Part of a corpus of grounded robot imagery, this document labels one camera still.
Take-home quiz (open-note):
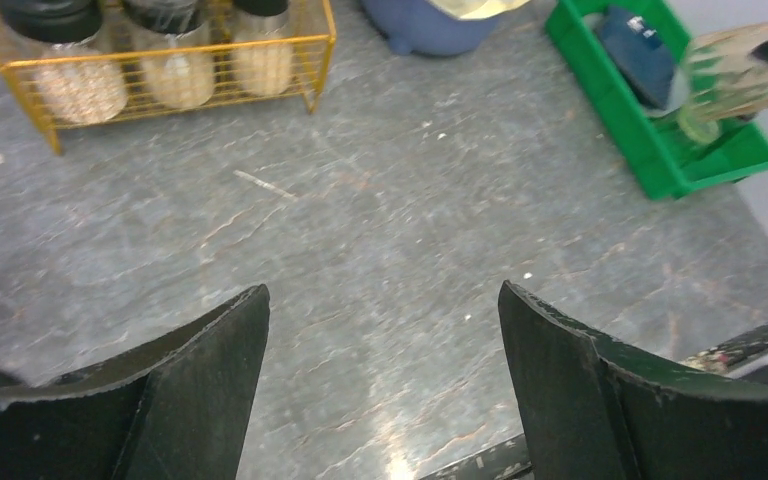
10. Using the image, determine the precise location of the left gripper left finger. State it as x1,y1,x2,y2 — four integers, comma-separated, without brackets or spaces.
0,285,270,479

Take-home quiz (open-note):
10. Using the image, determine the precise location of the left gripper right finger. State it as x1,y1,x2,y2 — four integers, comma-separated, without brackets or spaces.
498,281,768,479

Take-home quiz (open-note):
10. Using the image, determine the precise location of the amber glass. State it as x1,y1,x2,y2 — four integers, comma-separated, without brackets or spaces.
681,21,768,120

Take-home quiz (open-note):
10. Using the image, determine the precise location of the blue ribbed dish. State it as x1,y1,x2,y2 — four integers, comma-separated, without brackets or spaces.
596,4,677,110

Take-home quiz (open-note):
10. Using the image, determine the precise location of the black flip-cap spice jar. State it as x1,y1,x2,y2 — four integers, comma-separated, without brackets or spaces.
122,1,215,110

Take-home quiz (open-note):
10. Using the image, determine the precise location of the black cap spice jar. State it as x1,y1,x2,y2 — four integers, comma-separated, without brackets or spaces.
0,1,128,125

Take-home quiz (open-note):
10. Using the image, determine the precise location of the green glass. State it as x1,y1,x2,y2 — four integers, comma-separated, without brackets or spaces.
676,105,722,146

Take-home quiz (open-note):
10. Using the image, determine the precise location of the green plastic tray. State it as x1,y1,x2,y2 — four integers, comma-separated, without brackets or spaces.
545,1,768,200

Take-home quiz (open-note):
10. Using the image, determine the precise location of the bin with plastic liner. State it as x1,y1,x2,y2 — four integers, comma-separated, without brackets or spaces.
360,0,526,57

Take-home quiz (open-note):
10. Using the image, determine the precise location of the yellow wire rack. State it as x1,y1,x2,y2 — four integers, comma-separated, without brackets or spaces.
0,1,337,152

